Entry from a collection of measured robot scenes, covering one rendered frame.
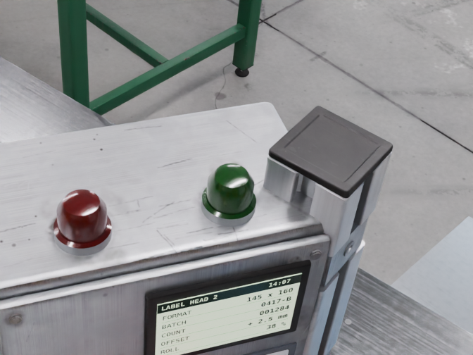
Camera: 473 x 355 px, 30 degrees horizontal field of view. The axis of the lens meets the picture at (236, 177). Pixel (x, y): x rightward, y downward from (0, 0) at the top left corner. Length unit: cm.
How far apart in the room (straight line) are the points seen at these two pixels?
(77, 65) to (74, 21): 13
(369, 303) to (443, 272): 13
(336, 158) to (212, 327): 10
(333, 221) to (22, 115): 108
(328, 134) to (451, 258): 90
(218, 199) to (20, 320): 10
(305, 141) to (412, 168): 226
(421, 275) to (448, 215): 130
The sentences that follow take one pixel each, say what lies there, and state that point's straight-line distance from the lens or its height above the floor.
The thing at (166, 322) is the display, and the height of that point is 144.
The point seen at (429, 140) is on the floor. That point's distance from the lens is 279.
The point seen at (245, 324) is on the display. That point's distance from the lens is 45.
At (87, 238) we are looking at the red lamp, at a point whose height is 148.
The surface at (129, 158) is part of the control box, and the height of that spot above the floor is 147.
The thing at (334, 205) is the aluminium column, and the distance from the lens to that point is 41.
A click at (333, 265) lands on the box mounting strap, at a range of 45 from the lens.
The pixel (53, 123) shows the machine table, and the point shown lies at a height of 83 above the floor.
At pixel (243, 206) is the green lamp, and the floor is 149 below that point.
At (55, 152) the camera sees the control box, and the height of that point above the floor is 147.
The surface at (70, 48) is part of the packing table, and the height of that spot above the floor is 44.
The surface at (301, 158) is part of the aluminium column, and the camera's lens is 42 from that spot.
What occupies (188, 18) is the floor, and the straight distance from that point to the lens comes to 313.
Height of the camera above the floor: 178
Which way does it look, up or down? 45 degrees down
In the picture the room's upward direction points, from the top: 7 degrees clockwise
